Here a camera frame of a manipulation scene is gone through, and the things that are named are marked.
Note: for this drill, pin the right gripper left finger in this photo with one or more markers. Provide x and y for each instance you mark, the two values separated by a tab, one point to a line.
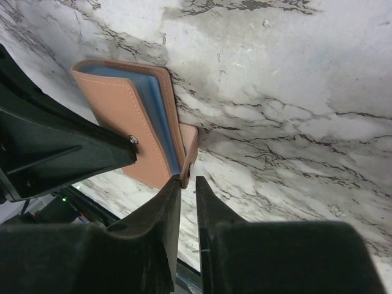
137	254

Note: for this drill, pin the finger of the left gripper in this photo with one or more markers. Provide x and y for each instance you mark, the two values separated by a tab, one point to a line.
44	145

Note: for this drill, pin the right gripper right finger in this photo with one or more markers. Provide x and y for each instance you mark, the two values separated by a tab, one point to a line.
237	256

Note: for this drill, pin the tan leather card holder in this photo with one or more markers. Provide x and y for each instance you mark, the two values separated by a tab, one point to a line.
137	101

